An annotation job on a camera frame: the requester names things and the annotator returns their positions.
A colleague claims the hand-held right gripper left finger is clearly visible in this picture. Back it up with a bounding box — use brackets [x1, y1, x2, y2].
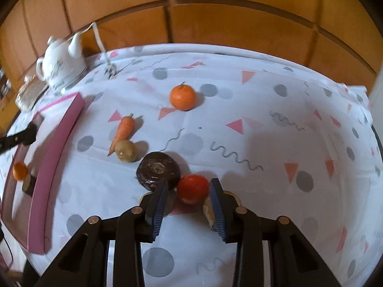
[34, 179, 169, 287]

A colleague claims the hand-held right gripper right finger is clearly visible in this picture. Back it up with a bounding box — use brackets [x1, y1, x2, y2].
[209, 178, 342, 287]

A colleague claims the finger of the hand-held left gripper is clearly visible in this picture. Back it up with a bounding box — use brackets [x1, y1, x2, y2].
[0, 121, 38, 155]

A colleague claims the small beige potato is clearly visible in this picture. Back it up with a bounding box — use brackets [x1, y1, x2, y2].
[203, 191, 242, 231]
[114, 139, 138, 163]

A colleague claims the red tomato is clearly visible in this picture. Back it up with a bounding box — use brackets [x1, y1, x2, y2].
[176, 174, 210, 205]

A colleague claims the orange mandarin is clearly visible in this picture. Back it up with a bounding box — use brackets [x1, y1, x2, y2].
[169, 82, 197, 112]
[12, 161, 29, 181]

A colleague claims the pink-edged white tray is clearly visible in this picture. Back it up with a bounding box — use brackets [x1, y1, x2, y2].
[0, 92, 86, 254]

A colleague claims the dark brown water chestnut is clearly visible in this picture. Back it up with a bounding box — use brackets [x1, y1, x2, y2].
[136, 151, 181, 192]
[22, 173, 37, 197]

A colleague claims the orange carrot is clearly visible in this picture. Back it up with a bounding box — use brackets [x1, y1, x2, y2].
[107, 113, 136, 157]

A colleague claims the silver embossed tissue box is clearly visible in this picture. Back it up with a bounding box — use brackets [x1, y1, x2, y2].
[16, 76, 47, 111]

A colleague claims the silver kettle base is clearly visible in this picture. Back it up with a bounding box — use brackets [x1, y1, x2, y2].
[48, 66, 89, 93]

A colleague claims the white floral ceramic kettle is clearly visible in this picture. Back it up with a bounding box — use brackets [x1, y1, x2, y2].
[36, 33, 89, 88]

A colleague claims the white patterned tablecloth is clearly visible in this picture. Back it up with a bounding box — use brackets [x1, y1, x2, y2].
[0, 44, 383, 287]

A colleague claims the white power plug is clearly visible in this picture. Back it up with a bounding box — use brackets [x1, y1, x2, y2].
[103, 61, 117, 80]

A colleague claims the black cable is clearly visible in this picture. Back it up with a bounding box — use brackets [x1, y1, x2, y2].
[0, 230, 14, 271]

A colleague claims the white power cord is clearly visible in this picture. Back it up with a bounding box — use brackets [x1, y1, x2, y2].
[79, 22, 110, 66]

